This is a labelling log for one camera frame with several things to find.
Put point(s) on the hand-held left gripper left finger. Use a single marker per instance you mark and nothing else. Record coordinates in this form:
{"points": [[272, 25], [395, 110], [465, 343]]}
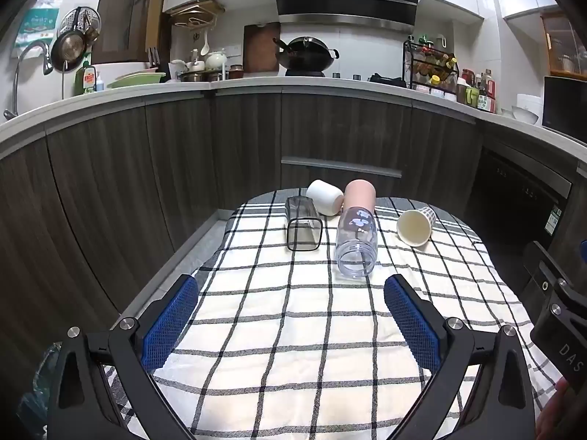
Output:
{"points": [[168, 325]]}

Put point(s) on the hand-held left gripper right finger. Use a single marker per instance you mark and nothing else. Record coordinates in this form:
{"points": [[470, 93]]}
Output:
{"points": [[412, 325]]}

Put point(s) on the cream paper cup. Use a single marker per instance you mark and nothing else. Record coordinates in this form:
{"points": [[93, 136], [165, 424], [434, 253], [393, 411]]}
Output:
{"points": [[414, 231]]}

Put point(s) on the clear cup with pink lid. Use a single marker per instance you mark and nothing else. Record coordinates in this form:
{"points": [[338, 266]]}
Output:
{"points": [[357, 233]]}

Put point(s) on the grey transparent square cup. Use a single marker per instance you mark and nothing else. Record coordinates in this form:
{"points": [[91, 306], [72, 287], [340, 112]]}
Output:
{"points": [[303, 233]]}

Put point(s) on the white cup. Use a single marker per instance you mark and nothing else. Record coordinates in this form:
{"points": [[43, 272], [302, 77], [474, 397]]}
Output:
{"points": [[323, 195]]}

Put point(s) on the person's right hand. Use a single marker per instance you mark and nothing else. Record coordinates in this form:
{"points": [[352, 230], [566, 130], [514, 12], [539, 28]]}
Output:
{"points": [[557, 415]]}

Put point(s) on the black white checkered tablecloth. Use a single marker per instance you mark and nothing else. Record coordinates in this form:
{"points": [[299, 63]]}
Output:
{"points": [[293, 343]]}

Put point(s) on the black dishwasher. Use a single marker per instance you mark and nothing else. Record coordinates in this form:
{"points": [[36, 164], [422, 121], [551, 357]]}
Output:
{"points": [[513, 201]]}

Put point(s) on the dark plastic bag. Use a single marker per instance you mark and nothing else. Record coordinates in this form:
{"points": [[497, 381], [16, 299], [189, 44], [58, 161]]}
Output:
{"points": [[36, 389]]}

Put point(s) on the white bowl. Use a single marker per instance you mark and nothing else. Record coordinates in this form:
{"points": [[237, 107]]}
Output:
{"points": [[525, 112]]}

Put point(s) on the black microwave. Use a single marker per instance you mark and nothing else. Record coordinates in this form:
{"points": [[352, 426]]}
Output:
{"points": [[566, 105]]}

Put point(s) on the green jar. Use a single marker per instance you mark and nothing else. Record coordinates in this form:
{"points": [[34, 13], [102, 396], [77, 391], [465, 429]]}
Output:
{"points": [[472, 96]]}

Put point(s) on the red sauce bottle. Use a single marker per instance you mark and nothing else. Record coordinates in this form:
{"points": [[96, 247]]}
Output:
{"points": [[488, 94]]}

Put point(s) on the black cloth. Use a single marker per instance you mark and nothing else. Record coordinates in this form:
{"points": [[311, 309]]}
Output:
{"points": [[387, 80]]}

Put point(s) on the green basin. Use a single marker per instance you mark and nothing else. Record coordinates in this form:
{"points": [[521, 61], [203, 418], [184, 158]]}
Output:
{"points": [[137, 80]]}

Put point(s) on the black spice rack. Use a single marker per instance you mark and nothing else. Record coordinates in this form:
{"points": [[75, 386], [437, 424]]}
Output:
{"points": [[431, 68]]}

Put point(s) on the green dish soap bottle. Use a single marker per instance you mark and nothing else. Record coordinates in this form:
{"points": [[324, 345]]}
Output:
{"points": [[85, 80]]}

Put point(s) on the white basin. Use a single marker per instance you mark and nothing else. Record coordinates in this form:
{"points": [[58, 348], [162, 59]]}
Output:
{"points": [[119, 69]]}

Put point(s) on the brown jar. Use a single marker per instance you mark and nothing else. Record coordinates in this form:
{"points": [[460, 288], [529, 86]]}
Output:
{"points": [[235, 72]]}

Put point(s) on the white teapot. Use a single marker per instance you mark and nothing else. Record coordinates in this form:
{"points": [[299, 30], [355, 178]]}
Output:
{"points": [[215, 59]]}

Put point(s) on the wooden glass-door cabinet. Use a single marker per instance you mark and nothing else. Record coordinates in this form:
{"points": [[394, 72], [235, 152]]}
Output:
{"points": [[566, 46]]}

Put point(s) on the white ladle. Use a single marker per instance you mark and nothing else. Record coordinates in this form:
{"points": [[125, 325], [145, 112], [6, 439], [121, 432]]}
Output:
{"points": [[206, 43]]}

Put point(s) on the black wok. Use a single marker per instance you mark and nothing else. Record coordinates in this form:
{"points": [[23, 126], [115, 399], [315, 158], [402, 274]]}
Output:
{"points": [[307, 55]]}

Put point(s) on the brown cutting board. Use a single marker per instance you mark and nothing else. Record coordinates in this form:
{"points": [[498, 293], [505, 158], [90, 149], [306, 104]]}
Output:
{"points": [[261, 48]]}

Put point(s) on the hanging frying pan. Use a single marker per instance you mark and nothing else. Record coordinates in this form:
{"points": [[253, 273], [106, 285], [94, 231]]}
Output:
{"points": [[69, 50]]}

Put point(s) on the chrome faucet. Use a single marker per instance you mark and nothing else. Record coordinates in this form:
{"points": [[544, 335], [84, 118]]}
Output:
{"points": [[32, 52]]}

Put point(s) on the wooden hanging rack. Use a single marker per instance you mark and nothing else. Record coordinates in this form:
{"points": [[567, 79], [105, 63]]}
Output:
{"points": [[197, 13]]}

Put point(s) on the wall poster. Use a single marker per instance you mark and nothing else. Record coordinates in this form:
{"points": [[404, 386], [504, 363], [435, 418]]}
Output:
{"points": [[39, 25]]}

